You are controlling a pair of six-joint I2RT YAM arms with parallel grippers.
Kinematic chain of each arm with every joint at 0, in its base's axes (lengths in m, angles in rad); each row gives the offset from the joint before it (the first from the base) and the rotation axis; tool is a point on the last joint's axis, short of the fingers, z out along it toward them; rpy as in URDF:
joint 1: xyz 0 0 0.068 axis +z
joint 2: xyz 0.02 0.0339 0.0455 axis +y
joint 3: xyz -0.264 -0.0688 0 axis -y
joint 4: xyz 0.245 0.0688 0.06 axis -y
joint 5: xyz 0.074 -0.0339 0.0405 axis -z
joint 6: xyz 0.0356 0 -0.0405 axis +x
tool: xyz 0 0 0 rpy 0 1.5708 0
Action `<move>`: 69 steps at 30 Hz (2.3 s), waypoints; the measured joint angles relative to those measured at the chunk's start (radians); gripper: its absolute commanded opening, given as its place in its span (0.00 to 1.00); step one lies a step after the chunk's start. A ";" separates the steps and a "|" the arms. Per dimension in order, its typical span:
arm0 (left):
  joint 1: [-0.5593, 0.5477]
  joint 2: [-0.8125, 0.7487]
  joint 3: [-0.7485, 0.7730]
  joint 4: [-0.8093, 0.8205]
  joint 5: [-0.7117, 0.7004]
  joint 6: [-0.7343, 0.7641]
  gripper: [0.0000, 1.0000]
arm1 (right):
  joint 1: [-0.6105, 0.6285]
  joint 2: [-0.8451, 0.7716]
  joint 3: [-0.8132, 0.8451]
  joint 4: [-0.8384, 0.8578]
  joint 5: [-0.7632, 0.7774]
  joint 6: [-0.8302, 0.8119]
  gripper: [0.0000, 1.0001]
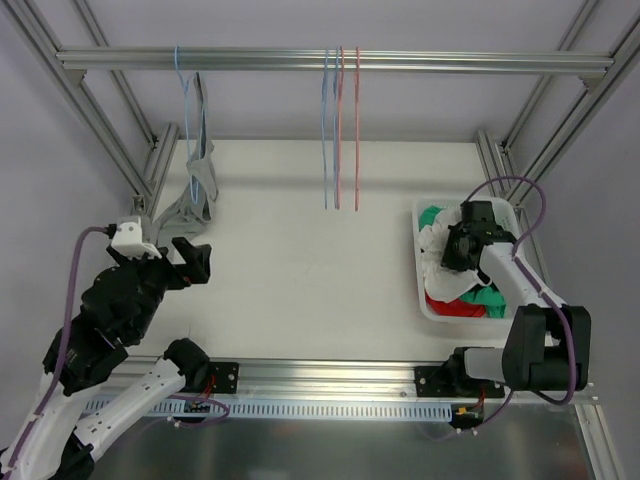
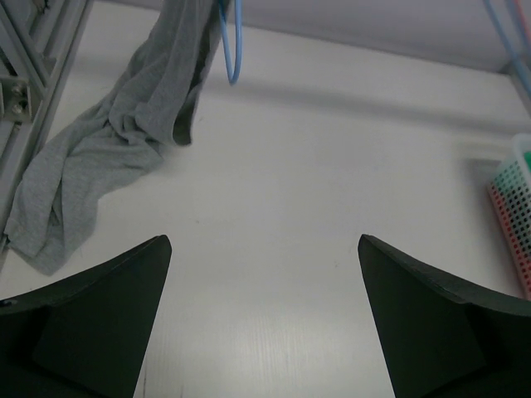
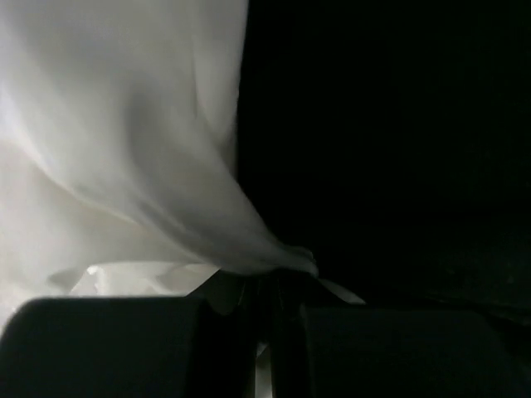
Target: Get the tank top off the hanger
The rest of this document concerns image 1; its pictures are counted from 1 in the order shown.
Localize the grey tank top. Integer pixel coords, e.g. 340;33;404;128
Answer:
154;73;219;248

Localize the white tank top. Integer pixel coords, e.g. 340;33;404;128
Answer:
417;205;490;303

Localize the green shirt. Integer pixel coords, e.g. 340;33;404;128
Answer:
418;204;509;320

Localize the red tank top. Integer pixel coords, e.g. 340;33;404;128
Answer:
425;294;486;318

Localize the blue wire hanger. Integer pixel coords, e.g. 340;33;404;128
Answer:
320;49;329;210
174;45;203;205
332;46;340;198

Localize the pink wire hanger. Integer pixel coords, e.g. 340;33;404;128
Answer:
353;47;361;212

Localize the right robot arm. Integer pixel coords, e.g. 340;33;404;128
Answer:
443;201;592;404

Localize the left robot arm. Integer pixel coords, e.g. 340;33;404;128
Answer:
1;237;211;479

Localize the white perforated plastic basket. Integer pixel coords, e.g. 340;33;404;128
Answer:
412;197;513;326

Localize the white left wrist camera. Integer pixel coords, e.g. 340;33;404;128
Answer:
110;215;161;260

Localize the black left arm base bracket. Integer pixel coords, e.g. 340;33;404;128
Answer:
163;338;239;395

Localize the aluminium frame right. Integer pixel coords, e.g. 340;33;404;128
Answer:
474;0;640;301

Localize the black right arm base bracket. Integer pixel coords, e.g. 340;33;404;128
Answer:
413;347;505;399

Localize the white slotted cable duct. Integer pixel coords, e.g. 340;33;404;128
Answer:
82;397;454;422

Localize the aluminium front table rail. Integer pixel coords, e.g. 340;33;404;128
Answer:
114;358;599;404

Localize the aluminium hanging rail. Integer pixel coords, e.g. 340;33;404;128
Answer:
56;47;614;78

